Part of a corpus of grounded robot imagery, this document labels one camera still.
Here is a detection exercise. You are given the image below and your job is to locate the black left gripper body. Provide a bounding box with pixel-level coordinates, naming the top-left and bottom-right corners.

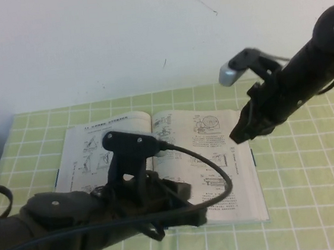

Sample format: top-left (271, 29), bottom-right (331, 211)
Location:
top-left (87, 166), bottom-right (182, 238)

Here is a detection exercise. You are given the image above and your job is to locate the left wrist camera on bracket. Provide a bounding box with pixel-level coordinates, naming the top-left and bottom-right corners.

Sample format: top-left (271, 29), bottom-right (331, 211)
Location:
top-left (100, 125), bottom-right (172, 195)

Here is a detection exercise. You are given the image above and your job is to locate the technical book with diagrams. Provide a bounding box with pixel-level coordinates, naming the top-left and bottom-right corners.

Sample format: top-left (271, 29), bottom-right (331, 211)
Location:
top-left (46, 98), bottom-right (270, 243)

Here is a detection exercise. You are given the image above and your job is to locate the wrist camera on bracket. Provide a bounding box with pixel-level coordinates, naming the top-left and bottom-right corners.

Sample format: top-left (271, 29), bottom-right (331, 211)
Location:
top-left (100, 125), bottom-right (172, 195)
top-left (215, 44), bottom-right (285, 88)

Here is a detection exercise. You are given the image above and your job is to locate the black left camera cable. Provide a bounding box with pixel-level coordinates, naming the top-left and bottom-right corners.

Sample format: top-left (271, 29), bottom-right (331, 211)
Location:
top-left (0, 135), bottom-right (238, 250)

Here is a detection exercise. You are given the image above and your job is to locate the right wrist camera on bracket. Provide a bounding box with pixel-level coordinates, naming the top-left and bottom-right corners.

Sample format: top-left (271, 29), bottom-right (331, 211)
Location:
top-left (215, 44), bottom-right (285, 88)

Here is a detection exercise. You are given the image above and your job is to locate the green white checked tablecloth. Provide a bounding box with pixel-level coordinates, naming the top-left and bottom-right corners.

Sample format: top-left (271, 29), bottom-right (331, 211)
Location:
top-left (0, 67), bottom-right (334, 250)

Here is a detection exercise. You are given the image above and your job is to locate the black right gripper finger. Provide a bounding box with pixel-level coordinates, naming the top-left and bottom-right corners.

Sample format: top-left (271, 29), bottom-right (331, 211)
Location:
top-left (251, 119), bottom-right (274, 138)
top-left (227, 112), bottom-right (257, 146)

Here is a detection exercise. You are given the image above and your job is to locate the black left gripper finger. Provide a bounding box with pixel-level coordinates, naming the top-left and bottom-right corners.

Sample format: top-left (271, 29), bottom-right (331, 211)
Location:
top-left (160, 176), bottom-right (194, 206)
top-left (160, 203), bottom-right (209, 231)

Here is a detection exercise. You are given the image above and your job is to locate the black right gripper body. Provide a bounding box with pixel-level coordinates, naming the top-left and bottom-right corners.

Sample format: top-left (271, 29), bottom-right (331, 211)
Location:
top-left (238, 70), bottom-right (298, 130)

